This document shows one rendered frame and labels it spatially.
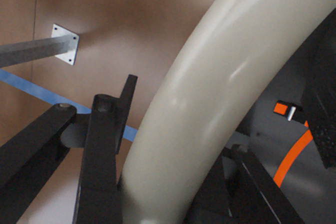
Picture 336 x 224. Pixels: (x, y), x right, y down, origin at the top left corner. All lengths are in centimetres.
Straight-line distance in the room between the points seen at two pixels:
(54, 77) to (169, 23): 90
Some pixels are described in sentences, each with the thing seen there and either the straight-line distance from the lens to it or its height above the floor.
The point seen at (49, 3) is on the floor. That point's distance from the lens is 186.
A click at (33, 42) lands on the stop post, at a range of 163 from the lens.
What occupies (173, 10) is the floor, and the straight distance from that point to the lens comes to 142.
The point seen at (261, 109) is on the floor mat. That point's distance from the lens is 141.
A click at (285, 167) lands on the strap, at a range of 155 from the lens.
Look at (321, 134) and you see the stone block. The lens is 83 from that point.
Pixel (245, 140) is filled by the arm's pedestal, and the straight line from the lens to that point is 143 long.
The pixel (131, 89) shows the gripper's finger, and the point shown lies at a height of 119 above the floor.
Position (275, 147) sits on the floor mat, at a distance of 150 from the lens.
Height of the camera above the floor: 134
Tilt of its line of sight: 63 degrees down
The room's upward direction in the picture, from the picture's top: 131 degrees counter-clockwise
